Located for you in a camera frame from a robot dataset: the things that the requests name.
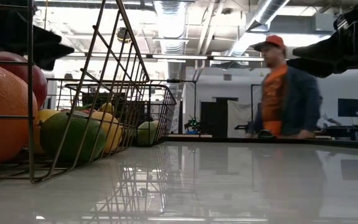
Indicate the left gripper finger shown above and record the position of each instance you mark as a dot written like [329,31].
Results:
[48,62]
[42,42]

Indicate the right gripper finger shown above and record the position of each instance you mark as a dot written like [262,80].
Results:
[328,46]
[315,67]

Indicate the large red apple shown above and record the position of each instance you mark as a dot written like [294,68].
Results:
[39,81]

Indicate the orange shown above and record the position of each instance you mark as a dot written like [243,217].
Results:
[5,93]

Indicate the bright green lime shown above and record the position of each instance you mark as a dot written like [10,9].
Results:
[57,137]

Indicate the pale green round fruit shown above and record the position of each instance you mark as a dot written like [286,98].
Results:
[146,134]

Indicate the person with orange cap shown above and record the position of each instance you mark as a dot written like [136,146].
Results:
[287,96]

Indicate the dark computer monitor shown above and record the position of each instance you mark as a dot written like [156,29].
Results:
[349,107]

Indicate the dark office desk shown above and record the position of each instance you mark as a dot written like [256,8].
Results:
[350,128]

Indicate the black hanging ceiling device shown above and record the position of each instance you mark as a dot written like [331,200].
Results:
[123,34]

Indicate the white hanging sheet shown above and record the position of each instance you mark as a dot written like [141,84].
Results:
[239,115]

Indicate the dark double door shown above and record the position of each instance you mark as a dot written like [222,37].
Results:
[213,118]

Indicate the long ceiling light bar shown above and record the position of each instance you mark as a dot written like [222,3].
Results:
[197,57]

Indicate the black device with green lights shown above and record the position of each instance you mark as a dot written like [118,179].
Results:
[192,124]

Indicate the silver ventilation duct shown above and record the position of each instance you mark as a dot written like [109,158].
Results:
[259,21]

